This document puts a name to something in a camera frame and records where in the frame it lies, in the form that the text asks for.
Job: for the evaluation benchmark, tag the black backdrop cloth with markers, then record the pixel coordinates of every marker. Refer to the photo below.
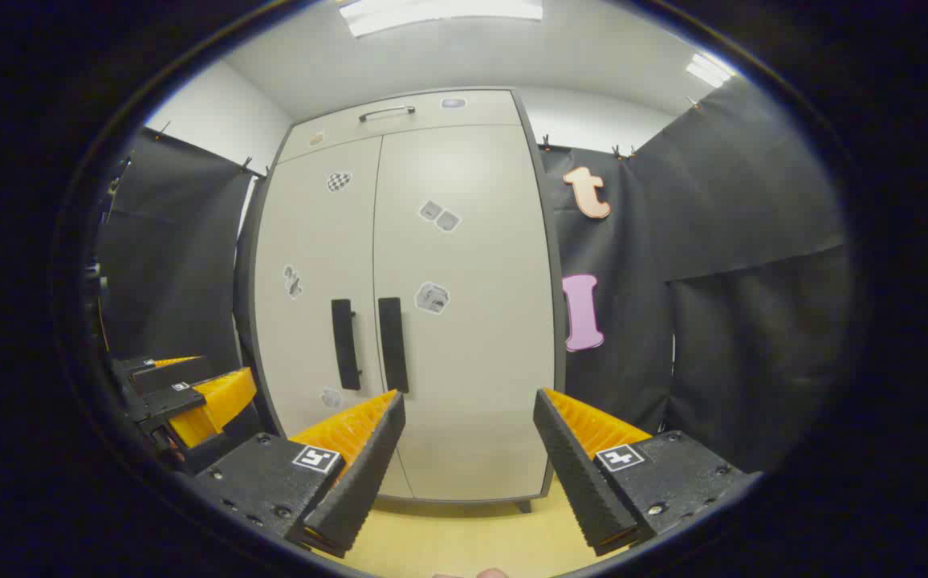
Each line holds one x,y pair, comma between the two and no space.
167,257
737,241

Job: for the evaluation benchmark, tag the grey cabinet door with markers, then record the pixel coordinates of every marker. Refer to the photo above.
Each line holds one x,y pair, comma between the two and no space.
311,241
472,361

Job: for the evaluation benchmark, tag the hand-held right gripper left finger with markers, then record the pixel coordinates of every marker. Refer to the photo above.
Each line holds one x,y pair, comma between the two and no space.
368,474

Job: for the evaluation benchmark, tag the grey double-door shoe cabinet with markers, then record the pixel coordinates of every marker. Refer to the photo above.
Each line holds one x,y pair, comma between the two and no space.
244,289

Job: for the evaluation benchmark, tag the small ceiling light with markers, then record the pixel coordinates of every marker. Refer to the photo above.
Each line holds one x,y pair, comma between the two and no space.
709,71

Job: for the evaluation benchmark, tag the grey cabinet drawer front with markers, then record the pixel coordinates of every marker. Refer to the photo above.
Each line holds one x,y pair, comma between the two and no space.
432,120

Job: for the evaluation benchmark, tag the long ceiling light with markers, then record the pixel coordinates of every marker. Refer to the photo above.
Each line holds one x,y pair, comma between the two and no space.
440,12

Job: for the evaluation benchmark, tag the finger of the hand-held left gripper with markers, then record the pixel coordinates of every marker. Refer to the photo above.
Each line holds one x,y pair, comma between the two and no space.
215,401
175,374

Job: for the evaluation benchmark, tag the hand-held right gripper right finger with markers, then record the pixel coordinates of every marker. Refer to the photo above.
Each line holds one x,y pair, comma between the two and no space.
576,474

